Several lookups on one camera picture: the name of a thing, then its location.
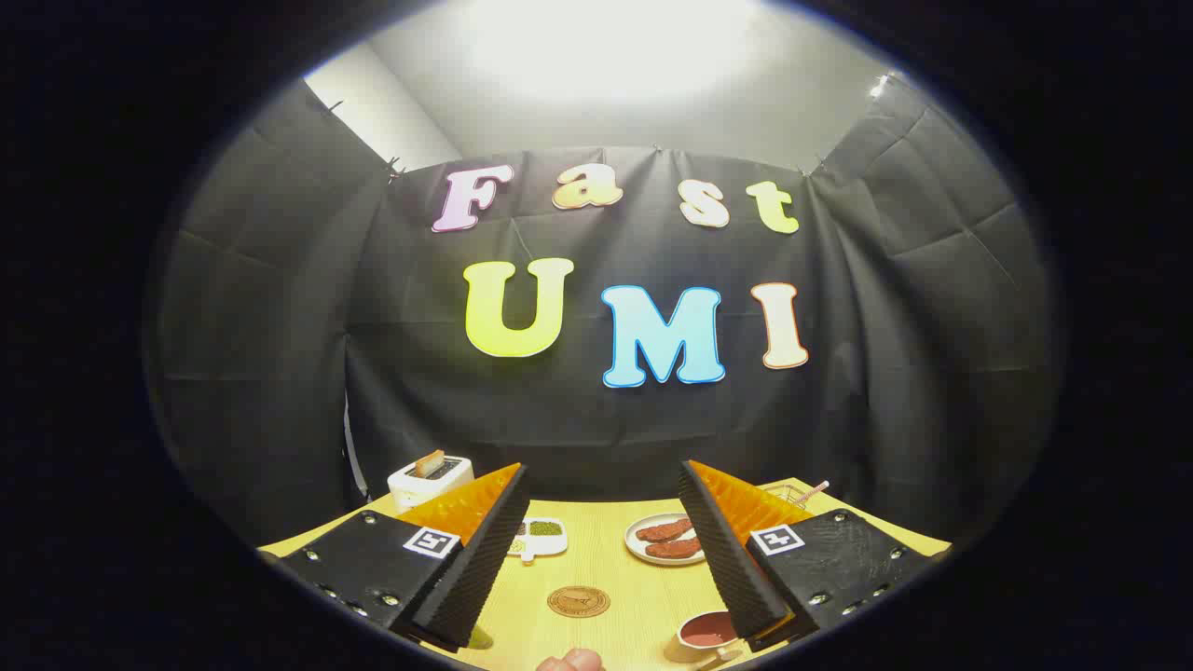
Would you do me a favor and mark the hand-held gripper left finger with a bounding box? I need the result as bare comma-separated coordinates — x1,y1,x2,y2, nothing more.
264,463,532,653

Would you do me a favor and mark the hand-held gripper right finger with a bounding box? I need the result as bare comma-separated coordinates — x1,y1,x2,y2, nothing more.
679,459,952,653

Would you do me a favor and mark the beige cup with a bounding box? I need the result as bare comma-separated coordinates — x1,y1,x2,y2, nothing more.
664,610,747,665

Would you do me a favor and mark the round cork coaster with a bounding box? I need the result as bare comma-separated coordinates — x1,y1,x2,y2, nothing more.
547,585,611,619

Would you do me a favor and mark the white divided dish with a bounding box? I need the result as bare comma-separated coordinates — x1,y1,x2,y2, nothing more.
508,517,569,564

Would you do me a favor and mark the white round plate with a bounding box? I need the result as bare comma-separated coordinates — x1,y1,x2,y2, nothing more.
624,513,709,567

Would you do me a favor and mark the white toaster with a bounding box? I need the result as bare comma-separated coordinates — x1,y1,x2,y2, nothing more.
387,450,474,514

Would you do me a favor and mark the wooden table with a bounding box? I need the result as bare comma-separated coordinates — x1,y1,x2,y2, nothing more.
256,480,952,671

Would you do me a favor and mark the metal wire basket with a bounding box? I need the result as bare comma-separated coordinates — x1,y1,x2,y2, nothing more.
764,483,821,512

